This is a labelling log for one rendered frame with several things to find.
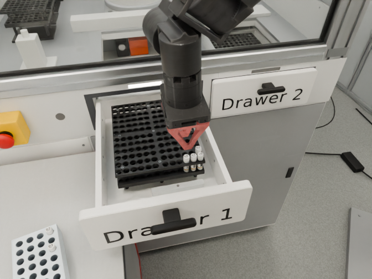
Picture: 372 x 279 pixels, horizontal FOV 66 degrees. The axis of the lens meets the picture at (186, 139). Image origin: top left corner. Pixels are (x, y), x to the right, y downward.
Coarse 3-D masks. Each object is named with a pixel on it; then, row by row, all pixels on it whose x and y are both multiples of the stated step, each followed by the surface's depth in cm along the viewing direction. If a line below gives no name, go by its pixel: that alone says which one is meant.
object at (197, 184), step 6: (198, 180) 60; (162, 186) 59; (168, 186) 59; (174, 186) 59; (180, 186) 59; (186, 186) 59; (192, 186) 59; (198, 186) 59; (156, 192) 58; (162, 192) 58; (168, 192) 58; (174, 192) 59
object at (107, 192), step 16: (128, 96) 73; (144, 96) 74; (160, 96) 75; (96, 112) 69; (96, 128) 65; (208, 128) 65; (96, 144) 61; (112, 144) 69; (208, 144) 63; (96, 160) 58; (112, 160) 65; (208, 160) 65; (96, 176) 55; (112, 176) 62; (192, 176) 62; (208, 176) 62; (224, 176) 55; (96, 192) 52; (112, 192) 59; (128, 192) 59; (144, 192) 59; (176, 192) 59
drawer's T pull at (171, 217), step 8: (176, 208) 48; (168, 216) 47; (176, 216) 47; (160, 224) 46; (168, 224) 45; (176, 224) 45; (184, 224) 46; (192, 224) 46; (152, 232) 45; (160, 232) 45
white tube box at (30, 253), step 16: (16, 240) 56; (32, 240) 57; (48, 240) 56; (16, 256) 53; (32, 256) 54; (48, 256) 53; (64, 256) 56; (16, 272) 51; (32, 272) 51; (48, 272) 51; (64, 272) 51
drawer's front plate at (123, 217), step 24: (192, 192) 48; (216, 192) 48; (240, 192) 49; (96, 216) 45; (120, 216) 46; (144, 216) 48; (192, 216) 51; (216, 216) 53; (240, 216) 55; (96, 240) 50; (120, 240) 51; (144, 240) 53
